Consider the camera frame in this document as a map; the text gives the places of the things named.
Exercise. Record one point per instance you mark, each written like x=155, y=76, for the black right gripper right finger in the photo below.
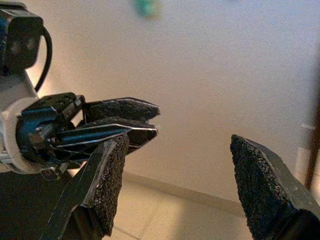
x=260, y=190

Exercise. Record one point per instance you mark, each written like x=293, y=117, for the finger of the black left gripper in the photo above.
x=100, y=133
x=120, y=108

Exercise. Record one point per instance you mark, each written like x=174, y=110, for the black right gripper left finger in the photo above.
x=105, y=180

